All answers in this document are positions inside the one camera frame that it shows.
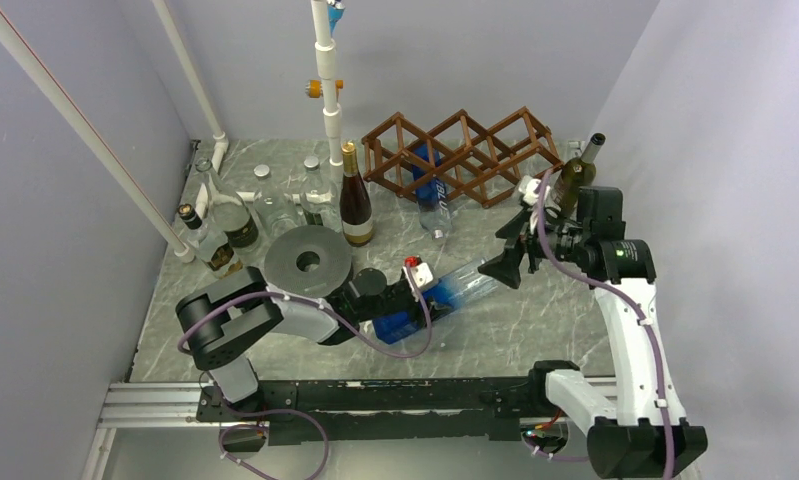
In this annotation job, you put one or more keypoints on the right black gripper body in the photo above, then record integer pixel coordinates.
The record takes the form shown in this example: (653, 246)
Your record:
(566, 242)

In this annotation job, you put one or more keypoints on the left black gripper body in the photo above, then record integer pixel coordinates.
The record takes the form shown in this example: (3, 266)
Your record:
(395, 301)

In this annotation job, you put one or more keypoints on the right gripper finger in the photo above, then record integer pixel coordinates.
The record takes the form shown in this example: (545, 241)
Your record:
(516, 228)
(505, 267)

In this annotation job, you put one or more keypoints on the blue square bottle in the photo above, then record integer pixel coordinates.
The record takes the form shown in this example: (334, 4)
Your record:
(453, 292)
(434, 212)

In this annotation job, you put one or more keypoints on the dark green wine bottle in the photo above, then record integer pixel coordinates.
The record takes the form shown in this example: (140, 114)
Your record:
(578, 172)

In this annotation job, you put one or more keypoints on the gold capped dark bottle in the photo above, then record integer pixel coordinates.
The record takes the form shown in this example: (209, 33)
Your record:
(355, 203)

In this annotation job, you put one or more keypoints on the short clear glass bottle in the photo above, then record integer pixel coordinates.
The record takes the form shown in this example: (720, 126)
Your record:
(319, 197)

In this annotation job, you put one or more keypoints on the tall clear glass bottle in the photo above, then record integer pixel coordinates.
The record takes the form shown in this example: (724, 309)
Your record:
(227, 209)

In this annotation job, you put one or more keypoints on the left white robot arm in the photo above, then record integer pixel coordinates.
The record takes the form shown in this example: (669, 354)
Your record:
(223, 320)

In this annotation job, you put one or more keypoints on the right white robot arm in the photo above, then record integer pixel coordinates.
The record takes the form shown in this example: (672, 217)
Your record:
(644, 432)

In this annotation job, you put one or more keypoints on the brown wooden wine rack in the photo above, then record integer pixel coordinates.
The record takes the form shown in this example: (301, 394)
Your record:
(484, 164)

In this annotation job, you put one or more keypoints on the clear bottle silver cap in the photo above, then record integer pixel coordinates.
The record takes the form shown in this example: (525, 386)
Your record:
(276, 212)

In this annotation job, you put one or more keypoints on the black round spool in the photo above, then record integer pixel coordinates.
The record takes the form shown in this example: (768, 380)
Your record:
(308, 260)

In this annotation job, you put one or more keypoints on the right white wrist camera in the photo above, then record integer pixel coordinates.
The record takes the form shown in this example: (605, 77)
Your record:
(529, 191)

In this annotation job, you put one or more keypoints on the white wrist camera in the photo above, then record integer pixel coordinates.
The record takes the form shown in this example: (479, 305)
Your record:
(529, 191)
(419, 272)

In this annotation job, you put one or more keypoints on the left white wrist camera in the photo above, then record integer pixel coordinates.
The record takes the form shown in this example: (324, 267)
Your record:
(419, 272)

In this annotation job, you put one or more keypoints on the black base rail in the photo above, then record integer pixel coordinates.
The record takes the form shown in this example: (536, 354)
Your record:
(298, 411)

